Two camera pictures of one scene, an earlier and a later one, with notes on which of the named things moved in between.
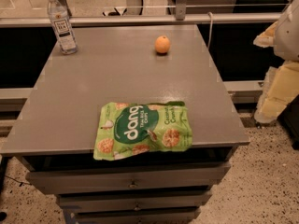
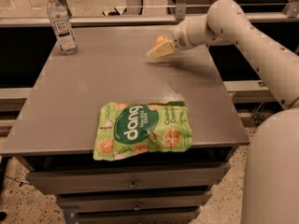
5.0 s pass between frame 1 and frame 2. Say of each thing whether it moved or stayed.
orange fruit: stayed
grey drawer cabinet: stayed
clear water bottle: stayed
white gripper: moved
